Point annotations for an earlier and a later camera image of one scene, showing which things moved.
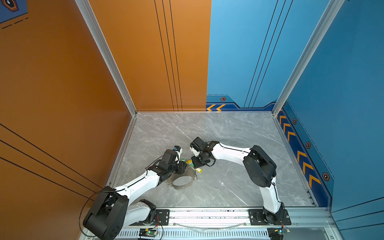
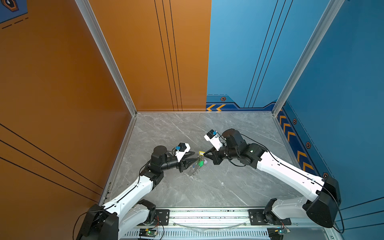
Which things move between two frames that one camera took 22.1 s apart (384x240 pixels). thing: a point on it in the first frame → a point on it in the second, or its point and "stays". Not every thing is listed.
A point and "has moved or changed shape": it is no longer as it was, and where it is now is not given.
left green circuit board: [148, 232] stays
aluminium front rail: [314, 217] stays
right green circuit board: [277, 233] stays
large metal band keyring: [188, 172] has moved or changed shape
